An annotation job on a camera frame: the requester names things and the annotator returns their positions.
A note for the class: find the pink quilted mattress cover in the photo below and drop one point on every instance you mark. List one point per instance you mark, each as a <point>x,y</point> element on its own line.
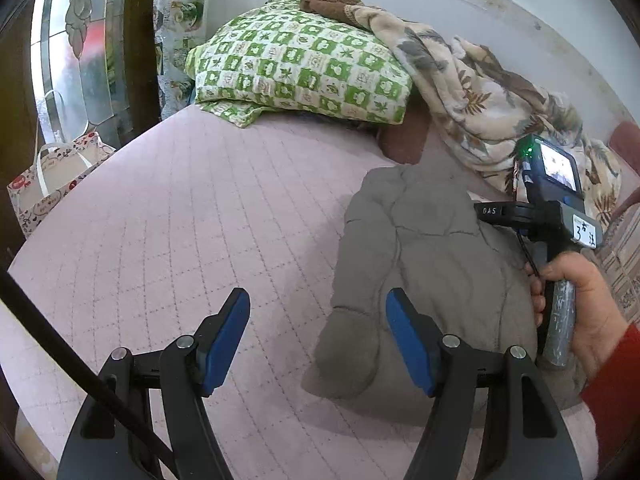
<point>154,240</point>

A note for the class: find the floral fabric behind pillow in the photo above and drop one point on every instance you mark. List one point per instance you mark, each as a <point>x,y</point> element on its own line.
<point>179,26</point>

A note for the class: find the white patterned paper bag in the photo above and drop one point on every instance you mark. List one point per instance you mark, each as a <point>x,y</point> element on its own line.
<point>56,169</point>

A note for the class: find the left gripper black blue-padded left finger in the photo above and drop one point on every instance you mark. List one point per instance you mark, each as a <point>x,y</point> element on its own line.
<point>185,373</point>

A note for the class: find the brown cloth on pillow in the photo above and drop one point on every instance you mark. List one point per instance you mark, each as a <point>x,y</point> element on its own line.
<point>337,10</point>

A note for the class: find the striped floral sofa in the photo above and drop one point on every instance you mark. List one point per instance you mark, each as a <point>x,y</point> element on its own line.
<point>618,256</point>

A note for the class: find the green white checked pillow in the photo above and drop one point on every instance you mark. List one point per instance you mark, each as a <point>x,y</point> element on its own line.
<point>278,57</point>

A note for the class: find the person's right hand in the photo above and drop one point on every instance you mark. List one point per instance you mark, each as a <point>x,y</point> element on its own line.
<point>599,325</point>

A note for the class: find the grey quilted puffer jacket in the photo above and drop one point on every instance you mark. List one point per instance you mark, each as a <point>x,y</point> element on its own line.
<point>415,228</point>

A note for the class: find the red sleeve forearm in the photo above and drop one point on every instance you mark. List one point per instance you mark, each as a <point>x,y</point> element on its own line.
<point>613,397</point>

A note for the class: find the camera with lit screen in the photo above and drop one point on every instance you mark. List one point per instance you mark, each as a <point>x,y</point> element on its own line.
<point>543,173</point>

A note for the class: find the stained glass door panel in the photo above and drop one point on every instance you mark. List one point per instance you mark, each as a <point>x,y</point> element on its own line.
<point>78,71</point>

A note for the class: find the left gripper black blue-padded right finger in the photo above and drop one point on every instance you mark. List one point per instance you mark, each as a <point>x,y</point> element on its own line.
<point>524,434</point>

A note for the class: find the floral beige blanket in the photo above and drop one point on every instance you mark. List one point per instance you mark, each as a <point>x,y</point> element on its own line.
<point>483,110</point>

